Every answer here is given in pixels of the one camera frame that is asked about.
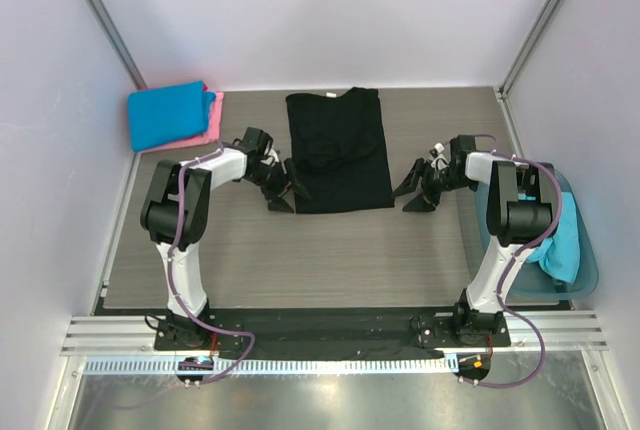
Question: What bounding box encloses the right aluminium corner post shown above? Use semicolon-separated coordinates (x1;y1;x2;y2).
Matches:
499;0;564;95

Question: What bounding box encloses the translucent blue plastic bin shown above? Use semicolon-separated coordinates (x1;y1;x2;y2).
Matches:
472;160;600;301

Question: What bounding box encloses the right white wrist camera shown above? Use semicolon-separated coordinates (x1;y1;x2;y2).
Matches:
429;143;449;171

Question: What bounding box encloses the left aluminium corner post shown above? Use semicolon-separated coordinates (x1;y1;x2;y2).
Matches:
85;0;147;90

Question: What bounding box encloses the crumpled light blue t shirt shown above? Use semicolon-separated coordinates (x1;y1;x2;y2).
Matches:
526;191;581;284

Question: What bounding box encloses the black t shirt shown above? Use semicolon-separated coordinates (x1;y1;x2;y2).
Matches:
285;87;394;215

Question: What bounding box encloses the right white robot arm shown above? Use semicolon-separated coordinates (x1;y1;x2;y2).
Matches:
393;135;562;349

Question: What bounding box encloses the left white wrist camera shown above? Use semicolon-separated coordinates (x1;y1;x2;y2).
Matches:
261;148;280;166

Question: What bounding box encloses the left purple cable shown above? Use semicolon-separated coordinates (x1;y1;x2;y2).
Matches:
167;151;256;384

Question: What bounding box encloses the aluminium corner post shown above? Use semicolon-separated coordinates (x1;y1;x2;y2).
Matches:
85;0;147;90
499;0;564;95

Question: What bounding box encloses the white slotted cable duct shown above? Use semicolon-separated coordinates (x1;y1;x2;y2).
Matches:
84;354;458;376

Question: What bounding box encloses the folded blue t shirt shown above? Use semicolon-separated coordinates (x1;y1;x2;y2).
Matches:
127;81;216;153

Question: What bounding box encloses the aluminium frame rail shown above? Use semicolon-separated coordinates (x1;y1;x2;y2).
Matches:
60;310;608;356

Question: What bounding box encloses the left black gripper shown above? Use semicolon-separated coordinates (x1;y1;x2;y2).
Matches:
245;158;310;213

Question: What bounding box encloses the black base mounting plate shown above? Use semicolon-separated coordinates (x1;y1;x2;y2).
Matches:
144;305;511;361

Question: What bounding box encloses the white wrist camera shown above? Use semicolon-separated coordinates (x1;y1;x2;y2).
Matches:
429;143;449;171
261;148;280;166

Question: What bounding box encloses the folded pink t shirt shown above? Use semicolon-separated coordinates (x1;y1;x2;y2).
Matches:
145;92;225;153

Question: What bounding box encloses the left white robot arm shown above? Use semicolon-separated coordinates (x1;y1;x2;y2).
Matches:
140;127;311;350

